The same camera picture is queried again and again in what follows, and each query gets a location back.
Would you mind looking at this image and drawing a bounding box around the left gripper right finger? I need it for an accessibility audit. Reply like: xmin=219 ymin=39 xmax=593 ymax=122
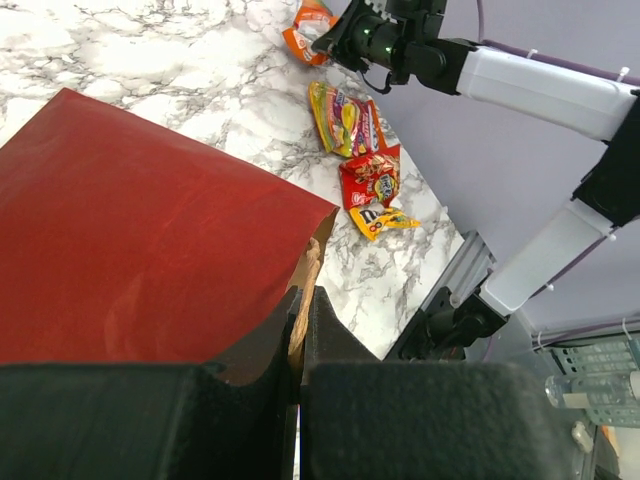
xmin=300 ymin=288 xmax=590 ymax=479

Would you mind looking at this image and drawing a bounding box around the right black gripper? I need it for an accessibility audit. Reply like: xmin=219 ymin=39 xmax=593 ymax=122
xmin=310 ymin=0 xmax=451 ymax=96

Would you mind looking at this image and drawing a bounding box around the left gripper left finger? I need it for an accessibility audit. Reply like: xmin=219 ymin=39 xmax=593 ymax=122
xmin=1 ymin=288 xmax=299 ymax=479

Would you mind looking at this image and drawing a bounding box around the orange chips bag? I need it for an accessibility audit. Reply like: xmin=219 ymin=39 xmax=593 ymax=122
xmin=282 ymin=0 xmax=338 ymax=66

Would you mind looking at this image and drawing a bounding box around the yellow pink candy bag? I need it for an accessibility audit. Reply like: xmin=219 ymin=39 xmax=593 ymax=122
xmin=308 ymin=81 xmax=387 ymax=158

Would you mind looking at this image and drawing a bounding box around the red snack bag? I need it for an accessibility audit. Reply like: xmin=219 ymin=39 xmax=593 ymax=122
xmin=339 ymin=144 xmax=401 ymax=210

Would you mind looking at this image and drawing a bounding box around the yellow m&m bag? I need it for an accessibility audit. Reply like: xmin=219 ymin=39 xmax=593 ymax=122
xmin=349 ymin=206 xmax=421 ymax=241

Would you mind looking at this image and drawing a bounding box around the red brown paper bag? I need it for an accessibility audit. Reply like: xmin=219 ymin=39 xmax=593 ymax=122
xmin=0 ymin=87 xmax=341 ymax=386

